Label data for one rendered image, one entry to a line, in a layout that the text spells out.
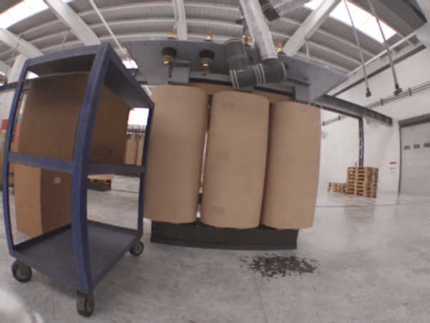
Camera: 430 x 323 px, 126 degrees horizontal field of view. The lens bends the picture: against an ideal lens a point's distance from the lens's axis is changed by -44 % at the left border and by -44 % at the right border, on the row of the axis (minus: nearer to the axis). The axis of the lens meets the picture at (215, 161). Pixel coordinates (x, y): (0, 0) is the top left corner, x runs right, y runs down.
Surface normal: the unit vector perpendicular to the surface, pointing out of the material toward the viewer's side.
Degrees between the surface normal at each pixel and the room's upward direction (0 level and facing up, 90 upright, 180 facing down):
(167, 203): 90
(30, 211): 90
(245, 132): 90
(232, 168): 90
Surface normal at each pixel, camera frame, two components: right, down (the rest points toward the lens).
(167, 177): 0.07, -0.04
